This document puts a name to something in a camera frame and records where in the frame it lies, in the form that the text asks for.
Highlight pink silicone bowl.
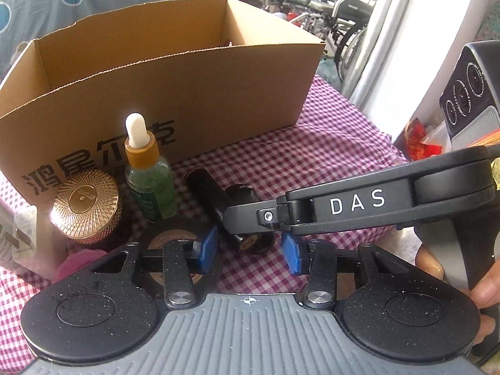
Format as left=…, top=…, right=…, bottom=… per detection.
left=57, top=252, right=106, bottom=282

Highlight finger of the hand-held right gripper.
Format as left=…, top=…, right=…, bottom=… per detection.
left=222, top=192, right=315, bottom=237

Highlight person's right hand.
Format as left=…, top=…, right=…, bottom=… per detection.
left=416, top=244, right=500, bottom=340

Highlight red plastic wrappers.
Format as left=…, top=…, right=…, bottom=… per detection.
left=404, top=119, right=446, bottom=161

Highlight black key fob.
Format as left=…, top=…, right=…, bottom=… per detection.
left=230, top=185, right=272, bottom=255

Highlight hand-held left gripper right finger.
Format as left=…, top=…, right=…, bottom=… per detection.
left=281, top=232, right=407, bottom=312

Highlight white pill bottle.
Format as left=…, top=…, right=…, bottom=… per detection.
left=0, top=193, right=40, bottom=276

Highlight green dropper bottle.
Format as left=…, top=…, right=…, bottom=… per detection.
left=124, top=112, right=177, bottom=224

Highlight black cylinder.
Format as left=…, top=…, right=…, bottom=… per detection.
left=184, top=168, right=254, bottom=251

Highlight black tape roll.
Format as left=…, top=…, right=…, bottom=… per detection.
left=135, top=221, right=204, bottom=293

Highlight rose gold jar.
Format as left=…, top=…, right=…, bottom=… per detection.
left=52, top=170, right=123, bottom=248

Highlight brown cardboard box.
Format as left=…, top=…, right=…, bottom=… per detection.
left=0, top=0, right=327, bottom=208

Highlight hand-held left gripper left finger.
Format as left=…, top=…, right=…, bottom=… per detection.
left=90, top=227, right=218, bottom=307

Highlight silver frame wheelchair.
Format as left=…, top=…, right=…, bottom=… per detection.
left=305, top=0, right=379, bottom=83

